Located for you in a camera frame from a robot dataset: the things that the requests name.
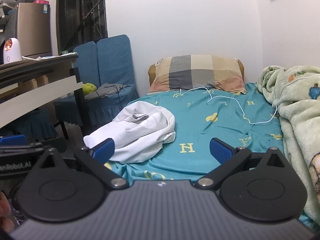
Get white cable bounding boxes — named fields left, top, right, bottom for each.
left=172, top=87, right=279, bottom=125

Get teal printed bed sheet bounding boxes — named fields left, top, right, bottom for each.
left=104, top=82, right=313, bottom=228

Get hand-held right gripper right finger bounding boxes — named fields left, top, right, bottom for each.
left=196, top=137, right=292, bottom=190

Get green plush toy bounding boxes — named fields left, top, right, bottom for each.
left=83, top=83, right=97, bottom=95

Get white papers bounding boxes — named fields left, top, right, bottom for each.
left=21, top=55, right=60, bottom=61

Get green fleece blanket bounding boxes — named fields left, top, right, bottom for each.
left=257, top=65, right=320, bottom=228

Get blue covered chair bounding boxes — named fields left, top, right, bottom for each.
left=85, top=34, right=139, bottom=128
left=54, top=41, right=100, bottom=128

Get white facial steamer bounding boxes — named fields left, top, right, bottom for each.
left=3, top=38, right=23, bottom=65

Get grey cloth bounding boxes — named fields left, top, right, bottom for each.
left=85, top=83, right=132, bottom=100

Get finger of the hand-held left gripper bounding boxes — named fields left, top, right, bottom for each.
left=0, top=134, right=43, bottom=155

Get blue covered stool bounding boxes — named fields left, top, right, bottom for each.
left=11, top=107, right=60, bottom=141

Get beige refrigerator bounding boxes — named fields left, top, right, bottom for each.
left=5, top=2, right=53, bottom=58

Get white shirt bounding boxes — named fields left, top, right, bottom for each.
left=83, top=101, right=176, bottom=164

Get wooden table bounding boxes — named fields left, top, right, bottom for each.
left=0, top=52, right=91, bottom=136

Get checked pillow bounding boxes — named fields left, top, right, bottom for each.
left=147, top=54, right=248, bottom=95

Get brown pillow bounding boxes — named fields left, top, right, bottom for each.
left=148, top=59, right=245, bottom=87

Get person's left hand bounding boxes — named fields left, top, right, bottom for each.
left=0, top=192, right=13, bottom=233

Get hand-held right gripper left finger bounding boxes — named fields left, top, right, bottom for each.
left=32, top=138, right=128, bottom=190

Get dark window grille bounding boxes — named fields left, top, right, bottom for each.
left=56, top=0, right=108, bottom=53

